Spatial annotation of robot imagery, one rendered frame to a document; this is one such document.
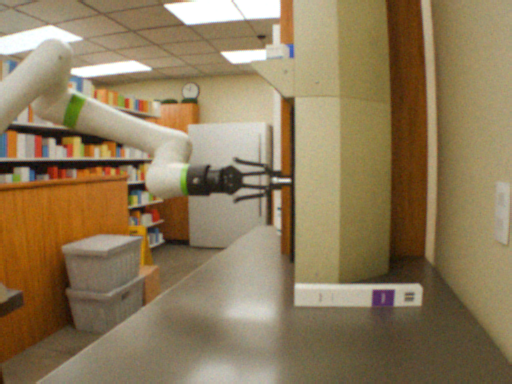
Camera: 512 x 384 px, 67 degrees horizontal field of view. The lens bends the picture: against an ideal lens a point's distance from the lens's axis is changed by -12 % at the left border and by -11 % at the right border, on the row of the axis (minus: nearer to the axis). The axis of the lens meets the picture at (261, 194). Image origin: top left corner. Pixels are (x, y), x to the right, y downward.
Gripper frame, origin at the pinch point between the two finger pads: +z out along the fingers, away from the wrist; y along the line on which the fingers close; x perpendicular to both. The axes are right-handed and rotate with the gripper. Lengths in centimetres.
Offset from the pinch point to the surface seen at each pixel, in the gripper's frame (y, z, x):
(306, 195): -3.2, 7.5, -10.9
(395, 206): -9.4, 33.9, 26.1
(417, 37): 47, 42, 26
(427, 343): -26, 32, -46
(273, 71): 27.6, -0.6, -10.9
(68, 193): -17, -190, 166
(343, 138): 10.8, 16.5, -10.1
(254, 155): 14, -106, 477
